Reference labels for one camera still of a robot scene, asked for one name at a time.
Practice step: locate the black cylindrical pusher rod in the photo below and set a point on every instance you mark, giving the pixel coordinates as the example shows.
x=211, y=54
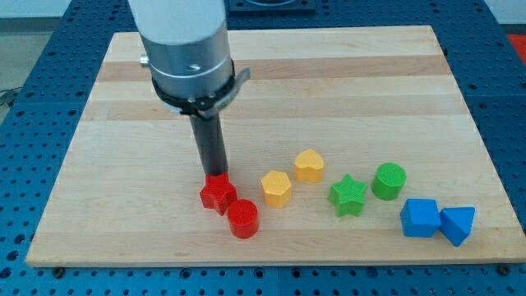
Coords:
x=210, y=144

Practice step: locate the yellow hexagon block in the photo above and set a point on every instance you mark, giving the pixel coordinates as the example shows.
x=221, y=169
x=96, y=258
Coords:
x=277, y=189

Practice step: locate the green cylinder block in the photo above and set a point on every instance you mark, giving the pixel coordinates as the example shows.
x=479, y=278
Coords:
x=388, y=181

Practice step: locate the yellow heart block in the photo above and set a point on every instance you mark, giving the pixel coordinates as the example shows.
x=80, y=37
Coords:
x=309, y=167

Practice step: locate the red star block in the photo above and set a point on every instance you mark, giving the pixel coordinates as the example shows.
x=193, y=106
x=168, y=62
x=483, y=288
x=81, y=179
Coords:
x=218, y=193

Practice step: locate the blue triangle block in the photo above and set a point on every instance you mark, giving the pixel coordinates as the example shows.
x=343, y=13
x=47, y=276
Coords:
x=457, y=223

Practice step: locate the blue cube block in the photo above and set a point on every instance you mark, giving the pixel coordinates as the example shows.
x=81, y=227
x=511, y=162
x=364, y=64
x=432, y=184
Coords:
x=420, y=218

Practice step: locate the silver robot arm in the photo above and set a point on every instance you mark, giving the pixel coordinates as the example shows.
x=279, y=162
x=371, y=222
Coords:
x=186, y=42

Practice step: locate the red cylinder block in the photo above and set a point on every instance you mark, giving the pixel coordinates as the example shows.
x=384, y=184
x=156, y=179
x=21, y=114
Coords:
x=243, y=218

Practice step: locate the wooden board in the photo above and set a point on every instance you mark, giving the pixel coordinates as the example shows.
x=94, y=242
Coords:
x=127, y=194

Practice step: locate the green star block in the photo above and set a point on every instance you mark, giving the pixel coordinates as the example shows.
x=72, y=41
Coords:
x=347, y=196

